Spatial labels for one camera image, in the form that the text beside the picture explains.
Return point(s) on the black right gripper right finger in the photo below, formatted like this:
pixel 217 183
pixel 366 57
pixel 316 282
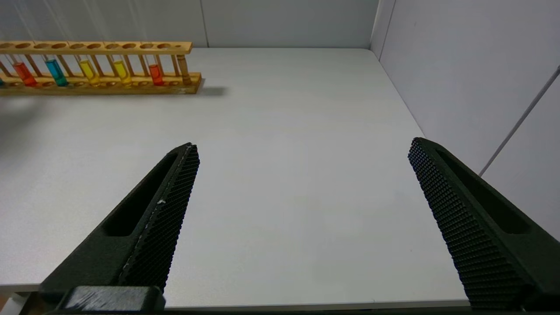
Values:
pixel 481 245

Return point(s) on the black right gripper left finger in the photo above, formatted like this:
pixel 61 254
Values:
pixel 144 245

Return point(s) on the red liquid test tube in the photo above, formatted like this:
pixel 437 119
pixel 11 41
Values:
pixel 155 75
pixel 24 75

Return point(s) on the wooden test tube rack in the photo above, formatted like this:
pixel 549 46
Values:
pixel 131 89

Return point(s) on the yellow liquid test tube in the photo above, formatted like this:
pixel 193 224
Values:
pixel 123 72
pixel 89 72

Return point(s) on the teal liquid test tube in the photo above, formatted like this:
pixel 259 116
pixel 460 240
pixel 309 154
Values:
pixel 57 73

